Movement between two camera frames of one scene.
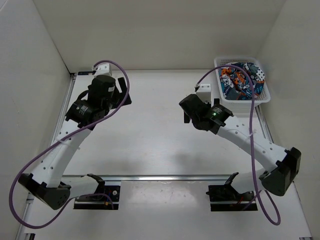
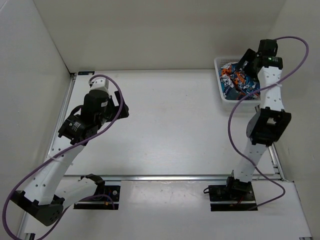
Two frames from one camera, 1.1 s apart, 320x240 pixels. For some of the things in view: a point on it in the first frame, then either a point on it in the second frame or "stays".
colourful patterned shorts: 236,84 stays
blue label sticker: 89,73 stays
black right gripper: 187,119 -> 249,56
